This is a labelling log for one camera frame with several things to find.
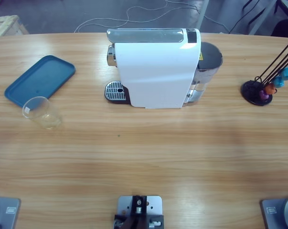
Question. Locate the turquoise coffee capsule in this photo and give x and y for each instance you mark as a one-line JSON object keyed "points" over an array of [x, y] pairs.
{"points": [[278, 81], [287, 72]]}

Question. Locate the clear glass cup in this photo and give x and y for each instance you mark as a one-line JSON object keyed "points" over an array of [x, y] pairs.
{"points": [[45, 117]]}

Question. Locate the silver coffee machine lever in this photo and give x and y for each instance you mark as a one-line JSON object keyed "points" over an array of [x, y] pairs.
{"points": [[146, 37]]}

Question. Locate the purple coffee capsule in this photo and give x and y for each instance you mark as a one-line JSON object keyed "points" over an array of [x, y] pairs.
{"points": [[263, 95]]}

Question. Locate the orange coffee capsule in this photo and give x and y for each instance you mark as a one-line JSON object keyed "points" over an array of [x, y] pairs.
{"points": [[269, 89]]}

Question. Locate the white capsule coffee machine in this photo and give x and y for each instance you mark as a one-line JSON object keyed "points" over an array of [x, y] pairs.
{"points": [[155, 71]]}

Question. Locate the black capsule holder with rods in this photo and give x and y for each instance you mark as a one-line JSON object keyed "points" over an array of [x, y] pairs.
{"points": [[250, 89]]}

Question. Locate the blue rectangular plastic tray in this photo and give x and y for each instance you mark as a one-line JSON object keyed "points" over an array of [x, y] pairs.
{"points": [[41, 78]]}

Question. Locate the black chair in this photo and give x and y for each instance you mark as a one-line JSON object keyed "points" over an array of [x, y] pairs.
{"points": [[285, 29]]}

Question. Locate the light wooden crate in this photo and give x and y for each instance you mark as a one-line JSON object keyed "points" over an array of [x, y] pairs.
{"points": [[5, 26]]}

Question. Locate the clear water tank black lid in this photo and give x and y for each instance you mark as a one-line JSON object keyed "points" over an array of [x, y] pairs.
{"points": [[209, 59]]}

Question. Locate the black metal grid drip tray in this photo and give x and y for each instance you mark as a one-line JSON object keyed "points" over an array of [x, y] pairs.
{"points": [[115, 91]]}

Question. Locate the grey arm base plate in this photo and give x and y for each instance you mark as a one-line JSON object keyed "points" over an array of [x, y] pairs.
{"points": [[7, 214], [277, 214]]}

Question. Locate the white slanted metal post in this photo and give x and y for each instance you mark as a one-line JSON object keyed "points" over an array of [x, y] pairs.
{"points": [[262, 19]]}

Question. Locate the white upright metal post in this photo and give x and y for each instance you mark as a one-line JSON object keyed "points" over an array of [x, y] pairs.
{"points": [[202, 14]]}

